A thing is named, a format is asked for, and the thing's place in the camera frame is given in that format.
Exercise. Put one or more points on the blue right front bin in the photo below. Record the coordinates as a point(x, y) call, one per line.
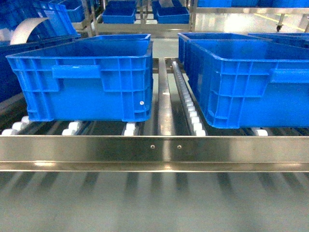
point(250, 83)

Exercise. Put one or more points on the white roller track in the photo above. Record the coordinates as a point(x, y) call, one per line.
point(193, 118)

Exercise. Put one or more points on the blue left rear bin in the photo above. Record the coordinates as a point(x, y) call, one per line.
point(143, 37)

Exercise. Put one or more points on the steel shelf rack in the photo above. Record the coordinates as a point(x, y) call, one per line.
point(161, 144)

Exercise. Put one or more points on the blue left front bin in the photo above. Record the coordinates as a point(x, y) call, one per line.
point(87, 80)

